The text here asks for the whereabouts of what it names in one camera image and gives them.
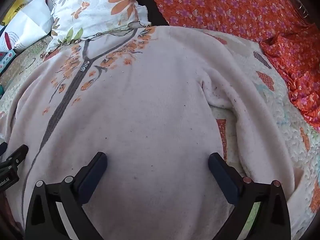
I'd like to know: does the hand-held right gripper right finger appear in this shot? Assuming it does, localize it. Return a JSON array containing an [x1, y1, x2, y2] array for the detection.
[[208, 152, 292, 240]]

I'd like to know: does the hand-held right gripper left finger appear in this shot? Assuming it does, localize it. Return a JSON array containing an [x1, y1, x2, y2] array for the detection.
[[25, 151, 108, 240]]

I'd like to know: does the pale pink fleece zip sweater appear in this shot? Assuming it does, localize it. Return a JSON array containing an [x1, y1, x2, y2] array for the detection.
[[0, 26, 299, 240]]

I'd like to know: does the cream heart print quilt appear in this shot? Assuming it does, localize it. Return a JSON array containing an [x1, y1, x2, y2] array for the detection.
[[0, 30, 320, 240]]

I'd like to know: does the colourful printed box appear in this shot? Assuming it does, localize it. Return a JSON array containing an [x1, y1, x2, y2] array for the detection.
[[0, 49, 17, 76]]

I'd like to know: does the yellow packet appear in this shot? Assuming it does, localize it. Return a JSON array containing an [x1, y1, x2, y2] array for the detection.
[[5, 0, 28, 22]]

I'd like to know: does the white floral pillow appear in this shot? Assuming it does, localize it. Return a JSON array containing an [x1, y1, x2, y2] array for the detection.
[[46, 0, 152, 53]]

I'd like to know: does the orange floral bed sheet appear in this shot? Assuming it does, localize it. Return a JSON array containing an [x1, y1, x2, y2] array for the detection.
[[139, 0, 320, 133]]

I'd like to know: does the dark cloth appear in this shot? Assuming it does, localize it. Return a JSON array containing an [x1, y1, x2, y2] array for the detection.
[[131, 0, 170, 27]]

